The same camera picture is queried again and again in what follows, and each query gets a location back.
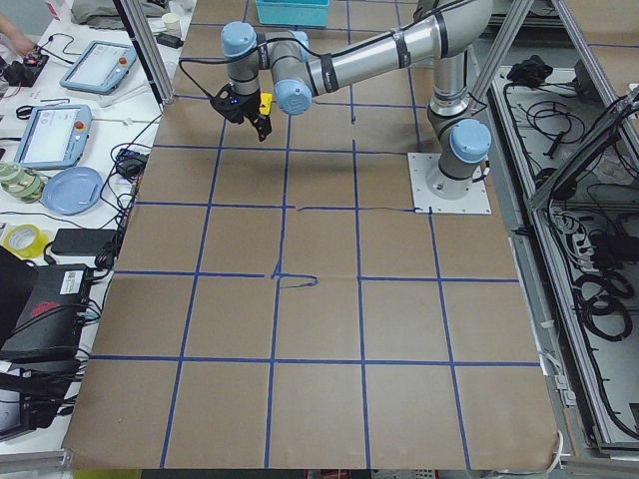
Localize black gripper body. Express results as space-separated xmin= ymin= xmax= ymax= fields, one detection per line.
xmin=209 ymin=83 xmax=264 ymax=124

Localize yellow toy beetle car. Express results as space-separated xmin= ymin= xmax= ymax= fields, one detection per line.
xmin=259 ymin=92 xmax=274 ymax=116

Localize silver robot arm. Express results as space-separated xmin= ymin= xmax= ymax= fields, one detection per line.
xmin=208 ymin=0 xmax=493 ymax=182

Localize paper cup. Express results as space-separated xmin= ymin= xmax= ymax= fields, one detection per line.
xmin=162 ymin=12 xmax=182 ymax=38

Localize teal plastic storage bin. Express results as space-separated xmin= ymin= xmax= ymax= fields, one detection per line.
xmin=255 ymin=0 xmax=330 ymax=27

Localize upper teach pendant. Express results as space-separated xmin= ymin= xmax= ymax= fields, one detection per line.
xmin=59 ymin=41 xmax=138 ymax=95

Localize teach pendant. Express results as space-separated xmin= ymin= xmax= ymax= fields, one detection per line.
xmin=14 ymin=105 xmax=93 ymax=171
xmin=59 ymin=41 xmax=138 ymax=95

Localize blue plastic plate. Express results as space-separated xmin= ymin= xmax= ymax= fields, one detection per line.
xmin=41 ymin=167 xmax=103 ymax=216

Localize lower teach pendant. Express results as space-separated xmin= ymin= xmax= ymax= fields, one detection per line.
xmin=14 ymin=105 xmax=93 ymax=171

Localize black power adapter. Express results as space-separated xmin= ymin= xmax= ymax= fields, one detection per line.
xmin=50 ymin=229 xmax=116 ymax=256

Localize green tape rolls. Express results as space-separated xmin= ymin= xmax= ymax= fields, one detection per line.
xmin=1 ymin=162 xmax=46 ymax=204

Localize yellow tape roll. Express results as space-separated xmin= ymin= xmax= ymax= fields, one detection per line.
xmin=2 ymin=225 xmax=49 ymax=259

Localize black laptop computer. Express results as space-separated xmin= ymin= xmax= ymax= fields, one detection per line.
xmin=1 ymin=248 xmax=91 ymax=364

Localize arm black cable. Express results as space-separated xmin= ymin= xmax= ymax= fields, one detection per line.
xmin=178 ymin=58 xmax=231 ymax=101

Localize aluminium frame post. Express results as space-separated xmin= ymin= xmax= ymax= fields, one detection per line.
xmin=114 ymin=0 xmax=175 ymax=106

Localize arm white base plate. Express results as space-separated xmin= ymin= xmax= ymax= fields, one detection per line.
xmin=407 ymin=153 xmax=491 ymax=215

